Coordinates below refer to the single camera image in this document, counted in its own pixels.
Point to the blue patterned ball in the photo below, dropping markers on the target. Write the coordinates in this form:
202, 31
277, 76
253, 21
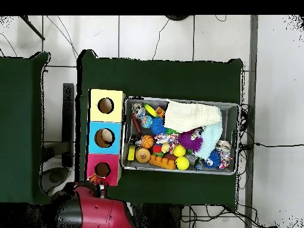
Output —
146, 122

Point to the cream waffle cloth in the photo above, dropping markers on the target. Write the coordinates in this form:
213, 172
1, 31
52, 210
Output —
192, 116

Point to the tan orange ball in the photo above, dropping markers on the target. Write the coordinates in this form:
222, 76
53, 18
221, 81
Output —
142, 155

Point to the purple spiky ball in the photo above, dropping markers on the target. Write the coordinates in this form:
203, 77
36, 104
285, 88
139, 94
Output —
191, 141

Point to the large blue spiky ball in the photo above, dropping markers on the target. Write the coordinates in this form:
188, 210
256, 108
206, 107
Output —
158, 126

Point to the dark green table cloth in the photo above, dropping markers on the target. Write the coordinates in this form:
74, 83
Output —
104, 71

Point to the shallow clear mesh bin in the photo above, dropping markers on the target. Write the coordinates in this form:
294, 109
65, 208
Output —
230, 114

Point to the wooden box with three holes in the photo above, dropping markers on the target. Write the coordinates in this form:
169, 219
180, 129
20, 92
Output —
105, 128

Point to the orange basketball toy ball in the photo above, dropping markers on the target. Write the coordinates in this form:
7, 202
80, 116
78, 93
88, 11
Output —
147, 141

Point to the plain yellow ball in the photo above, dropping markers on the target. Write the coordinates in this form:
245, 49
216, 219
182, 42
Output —
182, 163

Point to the black panel on stand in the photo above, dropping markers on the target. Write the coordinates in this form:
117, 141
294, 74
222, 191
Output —
68, 123

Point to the yellow smiley ball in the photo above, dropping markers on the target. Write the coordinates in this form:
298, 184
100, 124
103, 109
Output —
179, 150

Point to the striped tiger toy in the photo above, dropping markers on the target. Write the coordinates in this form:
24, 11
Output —
97, 179

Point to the light blue knitted cloth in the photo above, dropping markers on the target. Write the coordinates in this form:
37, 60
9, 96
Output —
211, 140

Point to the side table with green cloth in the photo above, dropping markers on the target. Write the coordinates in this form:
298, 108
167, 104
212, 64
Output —
19, 156

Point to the orange building block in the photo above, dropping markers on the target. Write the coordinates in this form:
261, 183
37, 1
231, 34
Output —
162, 162

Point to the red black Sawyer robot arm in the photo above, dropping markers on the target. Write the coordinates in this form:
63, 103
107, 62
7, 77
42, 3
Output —
99, 213

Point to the black round base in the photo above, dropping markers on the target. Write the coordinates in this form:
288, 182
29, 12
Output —
177, 17

